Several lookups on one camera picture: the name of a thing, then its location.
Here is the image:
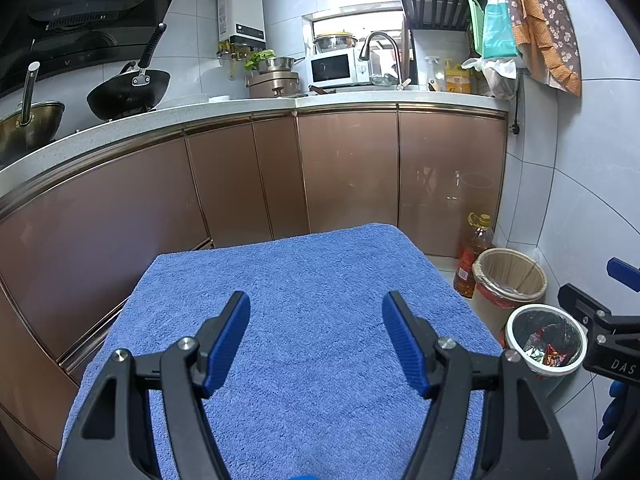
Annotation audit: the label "red snack bag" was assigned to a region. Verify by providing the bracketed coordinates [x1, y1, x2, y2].
[542, 344, 573, 367]

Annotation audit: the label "green white snack packet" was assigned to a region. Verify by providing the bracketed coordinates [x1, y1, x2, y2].
[524, 344, 546, 364]

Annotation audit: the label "white trash bin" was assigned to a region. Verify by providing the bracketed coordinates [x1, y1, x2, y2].
[502, 304, 587, 396]

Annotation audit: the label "brown kitchen cabinets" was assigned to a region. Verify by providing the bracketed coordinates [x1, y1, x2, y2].
[1, 94, 506, 479]

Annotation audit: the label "kitchen faucet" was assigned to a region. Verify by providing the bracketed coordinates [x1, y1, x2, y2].
[358, 30, 411, 91]

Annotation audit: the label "wooden waste basket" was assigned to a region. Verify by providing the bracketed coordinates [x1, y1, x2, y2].
[471, 248, 548, 337]

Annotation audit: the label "cooking oil bottle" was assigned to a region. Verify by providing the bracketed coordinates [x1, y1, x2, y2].
[452, 212, 494, 299]

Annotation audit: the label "blue towel mat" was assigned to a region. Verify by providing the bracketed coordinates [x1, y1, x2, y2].
[70, 223, 500, 479]

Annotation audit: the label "white plastic bag hanging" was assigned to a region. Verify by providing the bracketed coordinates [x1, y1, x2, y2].
[461, 58, 518, 100]

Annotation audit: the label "orange patterned apron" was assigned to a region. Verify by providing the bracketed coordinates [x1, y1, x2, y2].
[506, 0, 582, 96]

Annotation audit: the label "yellow box on counter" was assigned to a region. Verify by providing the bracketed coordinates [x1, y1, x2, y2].
[445, 58, 472, 94]

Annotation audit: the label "teal hanging bag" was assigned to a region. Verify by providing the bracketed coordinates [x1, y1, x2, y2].
[483, 0, 518, 60]

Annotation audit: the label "white microwave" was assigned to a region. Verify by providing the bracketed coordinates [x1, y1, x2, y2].
[306, 48, 370, 88]

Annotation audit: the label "black wok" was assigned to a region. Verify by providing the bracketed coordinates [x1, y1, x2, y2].
[87, 22, 170, 122]

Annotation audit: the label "steel pot on microwave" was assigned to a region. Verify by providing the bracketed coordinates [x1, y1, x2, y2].
[314, 32, 358, 53]

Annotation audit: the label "brown rice cooker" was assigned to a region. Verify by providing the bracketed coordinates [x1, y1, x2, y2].
[245, 70, 302, 99]

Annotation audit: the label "green potted plant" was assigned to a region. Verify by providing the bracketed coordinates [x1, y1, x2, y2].
[244, 49, 276, 72]

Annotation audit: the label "black range hood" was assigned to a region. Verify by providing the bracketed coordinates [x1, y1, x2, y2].
[1, 0, 171, 96]

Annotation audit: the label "white water heater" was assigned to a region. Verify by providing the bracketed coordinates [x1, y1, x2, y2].
[217, 0, 266, 50]

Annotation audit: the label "steel pot with handle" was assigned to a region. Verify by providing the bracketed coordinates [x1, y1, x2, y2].
[0, 61, 65, 167]

